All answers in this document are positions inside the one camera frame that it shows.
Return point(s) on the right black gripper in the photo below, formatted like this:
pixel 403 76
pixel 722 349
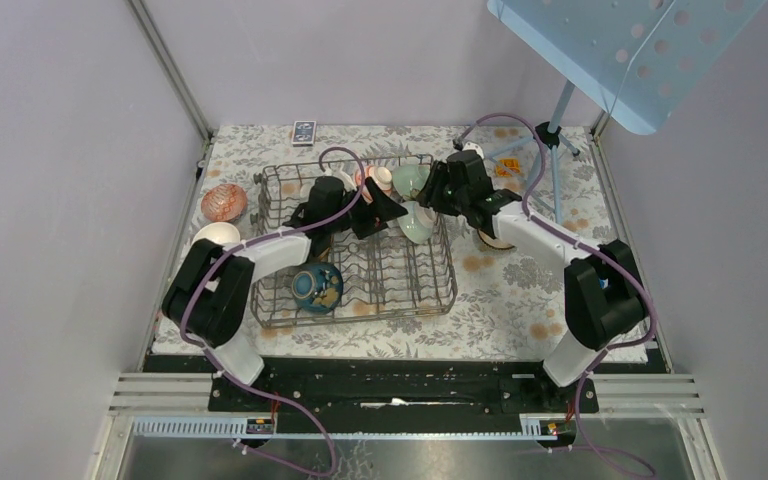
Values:
pixel 430 195

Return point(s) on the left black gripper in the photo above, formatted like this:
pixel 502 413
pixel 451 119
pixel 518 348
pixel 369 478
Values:
pixel 376 214

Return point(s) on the grey wire dish rack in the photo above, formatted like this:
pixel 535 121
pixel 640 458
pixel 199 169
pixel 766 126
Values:
pixel 386 276

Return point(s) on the green dotted white bowl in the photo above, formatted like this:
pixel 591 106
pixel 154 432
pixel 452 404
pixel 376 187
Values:
pixel 418 224

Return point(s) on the black patterned bowl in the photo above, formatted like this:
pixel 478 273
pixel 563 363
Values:
pixel 494 243

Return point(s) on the blue white zigzag bowl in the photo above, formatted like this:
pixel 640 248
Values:
pixel 224 203

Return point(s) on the orange bowl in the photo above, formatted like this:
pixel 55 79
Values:
pixel 220 233

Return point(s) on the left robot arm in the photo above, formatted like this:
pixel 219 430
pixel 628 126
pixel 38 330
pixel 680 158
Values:
pixel 208 297

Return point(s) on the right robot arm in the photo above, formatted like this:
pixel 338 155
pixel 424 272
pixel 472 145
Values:
pixel 603 294

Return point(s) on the red white bowl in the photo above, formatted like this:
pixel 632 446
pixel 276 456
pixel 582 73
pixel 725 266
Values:
pixel 382 176

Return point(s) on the white blue floral bowl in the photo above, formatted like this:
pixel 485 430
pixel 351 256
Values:
pixel 348 182

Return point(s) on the orange butterfly toy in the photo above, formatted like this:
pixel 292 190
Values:
pixel 507 167

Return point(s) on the pale green bowl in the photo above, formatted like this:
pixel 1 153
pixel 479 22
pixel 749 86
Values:
pixel 409 179

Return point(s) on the dark blue bowl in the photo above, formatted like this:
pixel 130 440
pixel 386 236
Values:
pixel 317 287

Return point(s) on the playing card box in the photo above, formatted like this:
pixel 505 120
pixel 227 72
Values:
pixel 303 133

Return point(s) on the blue music stand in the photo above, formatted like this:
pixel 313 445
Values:
pixel 635 59

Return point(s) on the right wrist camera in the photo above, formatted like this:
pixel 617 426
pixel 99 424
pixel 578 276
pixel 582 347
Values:
pixel 472 146

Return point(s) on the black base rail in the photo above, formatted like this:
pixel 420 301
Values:
pixel 390 396

